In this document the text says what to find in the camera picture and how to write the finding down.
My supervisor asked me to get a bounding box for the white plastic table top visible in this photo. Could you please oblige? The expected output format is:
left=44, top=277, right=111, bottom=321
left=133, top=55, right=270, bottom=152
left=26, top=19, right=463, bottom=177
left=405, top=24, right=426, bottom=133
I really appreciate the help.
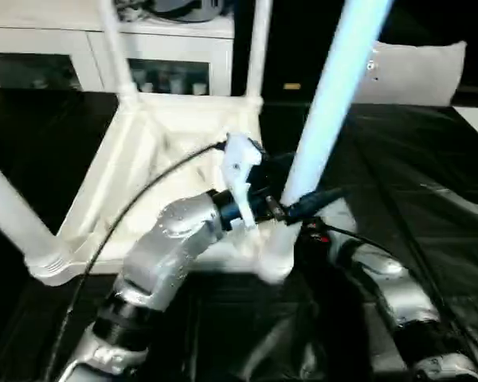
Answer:
left=27, top=93, right=300, bottom=287

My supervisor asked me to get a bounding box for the grey cushion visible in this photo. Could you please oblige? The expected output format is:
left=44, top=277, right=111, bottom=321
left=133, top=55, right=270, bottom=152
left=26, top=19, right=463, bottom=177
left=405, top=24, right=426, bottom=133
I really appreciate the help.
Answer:
left=353, top=38, right=469, bottom=107

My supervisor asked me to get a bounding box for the dark round appliance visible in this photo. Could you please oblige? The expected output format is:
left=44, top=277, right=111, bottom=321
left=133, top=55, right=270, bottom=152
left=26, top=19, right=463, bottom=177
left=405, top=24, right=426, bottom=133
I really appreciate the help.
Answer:
left=116, top=0, right=228, bottom=23

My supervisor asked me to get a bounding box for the white glass-door cabinet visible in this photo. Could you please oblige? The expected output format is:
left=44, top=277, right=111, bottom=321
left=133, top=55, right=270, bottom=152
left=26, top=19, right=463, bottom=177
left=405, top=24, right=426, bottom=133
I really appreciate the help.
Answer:
left=0, top=0, right=237, bottom=98

